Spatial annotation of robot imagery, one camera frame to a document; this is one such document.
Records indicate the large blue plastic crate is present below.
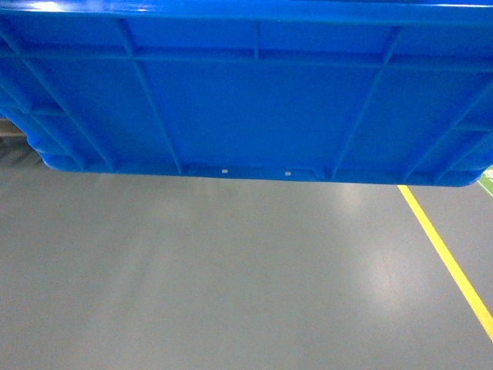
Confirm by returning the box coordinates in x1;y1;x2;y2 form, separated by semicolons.
1;1;492;187

